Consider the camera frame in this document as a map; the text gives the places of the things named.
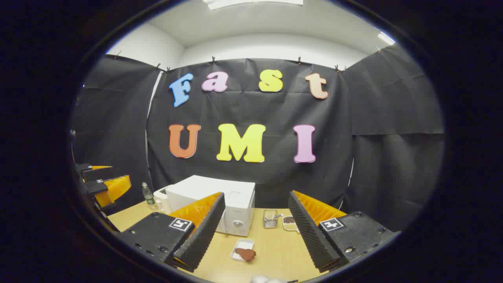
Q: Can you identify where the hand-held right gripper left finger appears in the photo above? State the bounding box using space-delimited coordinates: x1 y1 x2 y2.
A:
118 192 226 273

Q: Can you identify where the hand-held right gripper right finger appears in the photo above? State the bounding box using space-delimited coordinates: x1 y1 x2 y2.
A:
288 190 401 273

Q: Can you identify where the white microwave oven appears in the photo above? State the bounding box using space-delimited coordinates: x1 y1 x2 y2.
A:
166 175 256 237

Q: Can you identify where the red-brown meat piece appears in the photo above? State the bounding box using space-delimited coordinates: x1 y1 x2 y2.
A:
235 248 257 262

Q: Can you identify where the white divided dish of beans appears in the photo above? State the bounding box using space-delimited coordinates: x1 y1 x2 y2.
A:
282 215 301 232

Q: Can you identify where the white rectangular plastic tray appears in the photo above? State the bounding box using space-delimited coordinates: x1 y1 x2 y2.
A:
230 238 255 263

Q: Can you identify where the clear plastic water bottle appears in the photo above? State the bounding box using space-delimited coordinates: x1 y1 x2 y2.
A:
141 182 156 206

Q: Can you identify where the white toaster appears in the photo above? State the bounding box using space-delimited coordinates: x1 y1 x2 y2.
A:
153 185 173 215

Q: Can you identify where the black backdrop cloth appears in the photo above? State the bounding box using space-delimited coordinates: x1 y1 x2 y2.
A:
73 55 445 232

